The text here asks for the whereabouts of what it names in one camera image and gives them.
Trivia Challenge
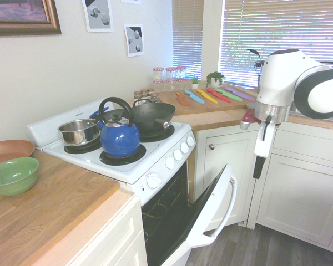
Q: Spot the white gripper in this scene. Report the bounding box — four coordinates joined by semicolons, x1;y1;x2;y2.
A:
253;121;276;180

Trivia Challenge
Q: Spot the white oven door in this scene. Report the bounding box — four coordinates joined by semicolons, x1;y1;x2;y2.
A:
157;163;238;266

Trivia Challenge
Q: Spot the white corner cabinet door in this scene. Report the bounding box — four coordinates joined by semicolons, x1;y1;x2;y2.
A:
195;126;260;231

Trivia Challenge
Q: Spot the white sink cabinet door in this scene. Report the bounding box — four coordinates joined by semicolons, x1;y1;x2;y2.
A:
254;151;333;248

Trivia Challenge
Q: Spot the white cabinet drawer front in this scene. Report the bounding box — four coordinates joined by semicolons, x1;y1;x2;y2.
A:
271;128;333;165

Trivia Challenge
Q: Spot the purple knife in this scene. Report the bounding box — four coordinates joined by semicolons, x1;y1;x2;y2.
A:
225;86;256;101

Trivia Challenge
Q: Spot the green knife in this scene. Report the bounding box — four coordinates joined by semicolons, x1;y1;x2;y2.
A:
214;88;244;102

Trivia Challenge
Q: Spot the red knife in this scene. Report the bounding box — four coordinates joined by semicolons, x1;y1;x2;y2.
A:
206;88;233;104

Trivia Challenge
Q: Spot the yellow knife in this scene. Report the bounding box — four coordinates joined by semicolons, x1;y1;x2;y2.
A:
196;88;219;105

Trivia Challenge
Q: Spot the blue knife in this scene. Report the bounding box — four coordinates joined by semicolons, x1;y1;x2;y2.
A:
184;89;205;105

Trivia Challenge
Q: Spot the leafy plant white pot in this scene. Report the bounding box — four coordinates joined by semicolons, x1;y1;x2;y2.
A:
205;71;226;88

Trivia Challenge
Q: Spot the orange knife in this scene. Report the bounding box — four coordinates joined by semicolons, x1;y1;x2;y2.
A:
175;91;190;106

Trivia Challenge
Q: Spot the black stove burner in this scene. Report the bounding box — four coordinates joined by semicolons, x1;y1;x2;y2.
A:
63;137;103;155
138;124;175;143
99;143;147;167

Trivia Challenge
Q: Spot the white electric range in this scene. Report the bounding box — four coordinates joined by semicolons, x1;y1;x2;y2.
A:
26;99;197;266

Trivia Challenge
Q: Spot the wide window blind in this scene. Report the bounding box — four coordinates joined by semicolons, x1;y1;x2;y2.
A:
219;0;333;90

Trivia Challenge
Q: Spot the narrow window blind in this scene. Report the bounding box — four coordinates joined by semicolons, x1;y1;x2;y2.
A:
171;0;204;81

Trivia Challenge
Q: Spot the white cabinet beside range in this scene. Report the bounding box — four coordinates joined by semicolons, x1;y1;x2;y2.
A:
68;193;148;266

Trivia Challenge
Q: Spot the small grey shapes print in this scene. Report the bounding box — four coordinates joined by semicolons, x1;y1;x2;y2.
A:
123;23;144;58

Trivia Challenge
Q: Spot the stainless steel saucepan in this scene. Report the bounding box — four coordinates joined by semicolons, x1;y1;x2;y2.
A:
57;118;101;147

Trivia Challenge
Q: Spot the large grey shapes print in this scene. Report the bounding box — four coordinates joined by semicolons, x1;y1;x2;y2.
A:
81;0;115;33

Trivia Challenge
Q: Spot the green ceramic bowl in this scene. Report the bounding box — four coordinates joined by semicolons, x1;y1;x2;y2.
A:
0;157;41;198

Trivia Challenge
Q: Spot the gold framed painting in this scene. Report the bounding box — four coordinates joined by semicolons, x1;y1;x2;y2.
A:
0;0;63;37

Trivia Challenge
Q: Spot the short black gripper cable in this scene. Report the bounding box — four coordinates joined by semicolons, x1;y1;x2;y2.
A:
261;115;273;141

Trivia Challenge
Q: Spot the red wrist camera mount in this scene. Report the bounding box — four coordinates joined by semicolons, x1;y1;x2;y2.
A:
240;108;281;131

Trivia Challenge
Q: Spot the black wok wooden handle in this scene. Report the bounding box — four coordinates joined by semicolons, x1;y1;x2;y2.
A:
130;99;176;132

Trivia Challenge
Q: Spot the blue kettle black handle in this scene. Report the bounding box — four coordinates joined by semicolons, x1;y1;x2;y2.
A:
98;96;141;157

